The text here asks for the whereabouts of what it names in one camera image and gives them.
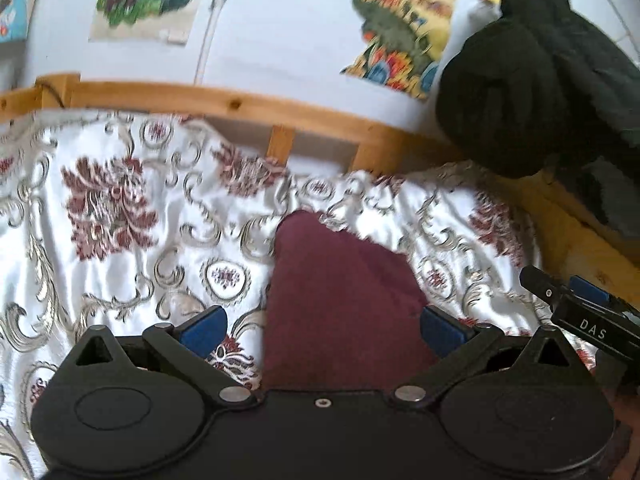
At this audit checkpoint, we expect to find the colourful floral wall poster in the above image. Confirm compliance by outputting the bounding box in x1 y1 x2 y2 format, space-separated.
341 0 462 102

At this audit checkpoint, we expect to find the black cable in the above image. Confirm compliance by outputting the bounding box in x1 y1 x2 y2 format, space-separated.
37 81 67 109

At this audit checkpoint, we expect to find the black knit cloth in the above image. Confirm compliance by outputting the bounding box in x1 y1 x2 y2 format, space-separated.
434 0 640 228

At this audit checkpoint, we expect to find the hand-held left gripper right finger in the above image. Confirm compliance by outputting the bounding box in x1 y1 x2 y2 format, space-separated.
389 304 577 407

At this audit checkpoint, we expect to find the wooden bed frame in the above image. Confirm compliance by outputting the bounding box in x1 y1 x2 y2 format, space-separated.
0 74 640 322

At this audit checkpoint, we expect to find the white wall conduit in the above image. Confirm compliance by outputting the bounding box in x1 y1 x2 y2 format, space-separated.
194 0 237 87

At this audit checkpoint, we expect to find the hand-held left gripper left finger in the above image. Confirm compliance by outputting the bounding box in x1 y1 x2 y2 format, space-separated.
74 304 258 405

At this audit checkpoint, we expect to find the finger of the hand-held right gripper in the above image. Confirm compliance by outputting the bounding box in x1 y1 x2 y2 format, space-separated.
569 275 615 307
519 265 567 312

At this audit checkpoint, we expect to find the maroon knit sweater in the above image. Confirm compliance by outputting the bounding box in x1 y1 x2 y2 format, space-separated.
261 210 441 392

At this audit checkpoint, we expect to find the green figure wall poster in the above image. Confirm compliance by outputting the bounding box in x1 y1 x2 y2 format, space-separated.
89 0 212 47

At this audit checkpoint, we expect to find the white floral bedspread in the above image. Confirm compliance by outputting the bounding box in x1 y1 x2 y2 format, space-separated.
0 110 601 480

